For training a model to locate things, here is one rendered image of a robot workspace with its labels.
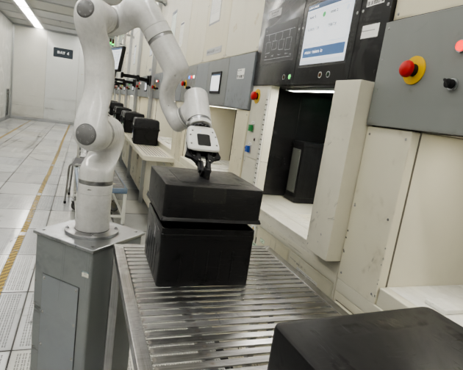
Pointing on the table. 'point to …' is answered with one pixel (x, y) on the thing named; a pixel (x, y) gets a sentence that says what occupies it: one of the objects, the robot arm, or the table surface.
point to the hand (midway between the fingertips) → (204, 169)
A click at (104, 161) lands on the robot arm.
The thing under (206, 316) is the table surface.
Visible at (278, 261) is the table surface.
